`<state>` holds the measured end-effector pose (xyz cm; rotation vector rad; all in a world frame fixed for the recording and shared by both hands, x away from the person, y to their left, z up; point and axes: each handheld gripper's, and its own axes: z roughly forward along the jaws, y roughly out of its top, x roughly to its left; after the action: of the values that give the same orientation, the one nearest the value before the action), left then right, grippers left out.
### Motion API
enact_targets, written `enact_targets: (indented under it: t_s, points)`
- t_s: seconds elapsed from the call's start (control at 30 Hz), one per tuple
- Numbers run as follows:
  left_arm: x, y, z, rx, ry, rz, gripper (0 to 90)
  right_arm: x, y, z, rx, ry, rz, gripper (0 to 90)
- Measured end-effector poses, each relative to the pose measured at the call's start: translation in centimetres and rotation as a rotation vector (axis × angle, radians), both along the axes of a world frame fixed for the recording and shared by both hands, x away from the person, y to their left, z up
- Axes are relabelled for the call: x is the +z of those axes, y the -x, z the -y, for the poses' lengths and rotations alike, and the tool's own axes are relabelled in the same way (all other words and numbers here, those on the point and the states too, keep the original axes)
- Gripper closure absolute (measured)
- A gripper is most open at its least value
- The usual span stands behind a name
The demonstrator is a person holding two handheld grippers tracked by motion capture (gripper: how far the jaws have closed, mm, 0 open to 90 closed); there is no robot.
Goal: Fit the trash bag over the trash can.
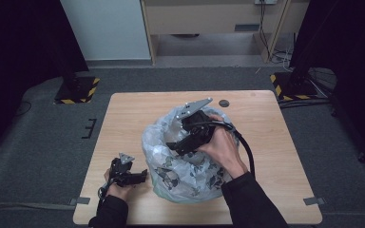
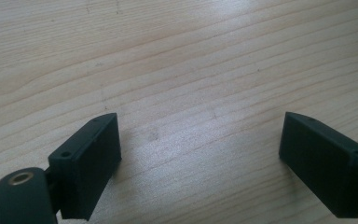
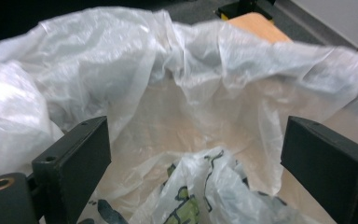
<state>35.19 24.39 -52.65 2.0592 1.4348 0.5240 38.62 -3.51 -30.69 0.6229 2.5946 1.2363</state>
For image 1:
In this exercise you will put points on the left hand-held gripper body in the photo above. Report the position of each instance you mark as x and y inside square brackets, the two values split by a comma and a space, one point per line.
[120, 169]

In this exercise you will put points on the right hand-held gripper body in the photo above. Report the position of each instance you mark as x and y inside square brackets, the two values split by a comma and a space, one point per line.
[196, 126]

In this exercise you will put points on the translucent plastic bag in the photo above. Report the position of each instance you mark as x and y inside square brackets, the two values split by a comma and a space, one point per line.
[177, 177]

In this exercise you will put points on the person's left hand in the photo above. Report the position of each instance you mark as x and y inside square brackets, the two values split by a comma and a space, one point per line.
[123, 190]

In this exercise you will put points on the person's right hand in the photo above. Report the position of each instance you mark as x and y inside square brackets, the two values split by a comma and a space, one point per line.
[225, 148]

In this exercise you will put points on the dark round table grommet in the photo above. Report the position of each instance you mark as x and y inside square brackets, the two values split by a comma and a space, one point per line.
[224, 103]

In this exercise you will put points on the black floor tape mark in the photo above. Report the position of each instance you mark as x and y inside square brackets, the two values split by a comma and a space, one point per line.
[90, 128]

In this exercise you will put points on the grey floor tape strip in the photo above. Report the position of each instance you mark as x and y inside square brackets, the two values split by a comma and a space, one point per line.
[80, 200]
[314, 200]

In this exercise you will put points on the black stand with striped base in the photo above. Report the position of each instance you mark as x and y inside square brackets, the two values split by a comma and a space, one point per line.
[76, 90]
[293, 85]

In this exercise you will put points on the white panel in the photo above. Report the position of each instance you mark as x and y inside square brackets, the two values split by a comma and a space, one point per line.
[107, 28]

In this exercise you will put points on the white power strip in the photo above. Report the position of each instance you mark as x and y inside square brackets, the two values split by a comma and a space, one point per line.
[266, 1]

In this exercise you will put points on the black curtain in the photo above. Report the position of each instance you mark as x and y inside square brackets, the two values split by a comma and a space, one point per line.
[351, 47]
[19, 47]

